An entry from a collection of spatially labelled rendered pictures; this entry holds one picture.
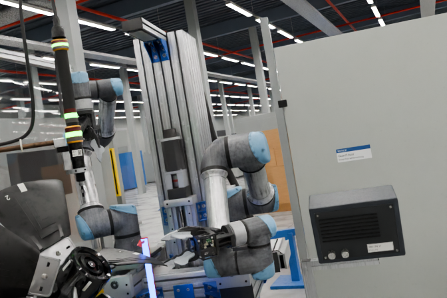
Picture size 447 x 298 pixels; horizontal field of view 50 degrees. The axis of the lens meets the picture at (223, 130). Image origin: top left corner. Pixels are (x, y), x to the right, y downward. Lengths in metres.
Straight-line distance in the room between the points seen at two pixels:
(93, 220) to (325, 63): 1.65
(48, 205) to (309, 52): 2.01
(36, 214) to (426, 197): 2.25
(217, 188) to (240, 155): 0.14
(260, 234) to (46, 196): 0.64
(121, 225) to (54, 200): 0.78
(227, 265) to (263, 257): 0.12
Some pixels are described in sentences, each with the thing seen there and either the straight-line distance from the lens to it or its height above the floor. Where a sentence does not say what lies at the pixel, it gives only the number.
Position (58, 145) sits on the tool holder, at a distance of 1.35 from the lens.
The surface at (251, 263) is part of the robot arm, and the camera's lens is 1.54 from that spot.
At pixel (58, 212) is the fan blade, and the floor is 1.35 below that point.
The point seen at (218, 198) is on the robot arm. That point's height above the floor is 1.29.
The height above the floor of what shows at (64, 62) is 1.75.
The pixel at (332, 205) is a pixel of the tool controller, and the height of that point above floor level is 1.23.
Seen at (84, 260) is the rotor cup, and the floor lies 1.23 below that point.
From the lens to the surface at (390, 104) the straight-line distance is 2.99.
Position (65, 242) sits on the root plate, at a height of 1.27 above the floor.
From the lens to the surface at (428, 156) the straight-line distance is 3.02.
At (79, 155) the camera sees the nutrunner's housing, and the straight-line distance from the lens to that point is 1.35.
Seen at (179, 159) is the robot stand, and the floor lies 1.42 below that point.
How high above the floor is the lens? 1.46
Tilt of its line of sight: 2 degrees up
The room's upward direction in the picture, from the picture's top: 9 degrees counter-clockwise
